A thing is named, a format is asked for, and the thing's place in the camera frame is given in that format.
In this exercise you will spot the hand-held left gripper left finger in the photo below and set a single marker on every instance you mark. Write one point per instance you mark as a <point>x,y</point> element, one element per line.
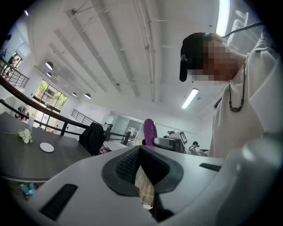
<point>88,176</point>

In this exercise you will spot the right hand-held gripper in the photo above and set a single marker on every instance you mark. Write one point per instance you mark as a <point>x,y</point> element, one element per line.
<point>182,138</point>

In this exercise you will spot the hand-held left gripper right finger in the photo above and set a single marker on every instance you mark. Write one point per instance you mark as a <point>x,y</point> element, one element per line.
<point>194,176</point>

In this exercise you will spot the purple eggplant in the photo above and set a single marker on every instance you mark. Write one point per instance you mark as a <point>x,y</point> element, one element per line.
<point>150,131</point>

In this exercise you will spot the person's right forearm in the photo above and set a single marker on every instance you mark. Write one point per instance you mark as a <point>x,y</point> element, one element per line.
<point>199,152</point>

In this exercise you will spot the dark grey table top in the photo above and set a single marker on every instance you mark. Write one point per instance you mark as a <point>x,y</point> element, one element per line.
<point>26,159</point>

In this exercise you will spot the black jacket on chair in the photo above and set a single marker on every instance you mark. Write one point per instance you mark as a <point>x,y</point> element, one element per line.
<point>92,139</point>

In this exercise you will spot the checked cloth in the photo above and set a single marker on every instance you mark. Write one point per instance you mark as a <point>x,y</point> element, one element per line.
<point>112,145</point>

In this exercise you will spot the white round plate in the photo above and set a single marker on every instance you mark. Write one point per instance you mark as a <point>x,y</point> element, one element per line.
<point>47,147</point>

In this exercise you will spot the ceiling tube light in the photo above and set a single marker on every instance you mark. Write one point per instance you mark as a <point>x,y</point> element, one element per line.
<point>223,17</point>
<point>189,98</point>

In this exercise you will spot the black low railing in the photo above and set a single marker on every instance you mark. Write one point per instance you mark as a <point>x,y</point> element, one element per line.
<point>84,117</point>

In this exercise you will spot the blue plastic object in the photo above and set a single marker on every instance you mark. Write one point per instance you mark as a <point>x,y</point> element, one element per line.
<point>27,189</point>

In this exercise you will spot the person's beige sweatshirt torso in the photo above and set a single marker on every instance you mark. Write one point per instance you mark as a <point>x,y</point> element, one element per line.
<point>238,132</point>

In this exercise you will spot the white flower bouquet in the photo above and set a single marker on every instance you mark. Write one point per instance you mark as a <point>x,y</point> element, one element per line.
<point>26,135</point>

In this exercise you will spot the black metal railing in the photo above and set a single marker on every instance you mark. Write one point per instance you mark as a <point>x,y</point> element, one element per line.
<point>44,108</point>

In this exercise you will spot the white ceiling pipe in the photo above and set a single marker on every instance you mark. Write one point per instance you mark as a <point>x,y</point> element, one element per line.
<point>148,55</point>

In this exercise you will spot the large framed window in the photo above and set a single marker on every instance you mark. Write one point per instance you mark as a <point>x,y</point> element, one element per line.
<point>49,95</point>

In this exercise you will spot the person's head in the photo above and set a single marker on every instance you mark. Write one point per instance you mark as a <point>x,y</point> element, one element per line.
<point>221,61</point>

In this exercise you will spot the black balcony railing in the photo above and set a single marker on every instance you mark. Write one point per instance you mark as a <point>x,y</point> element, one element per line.
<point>15,77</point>

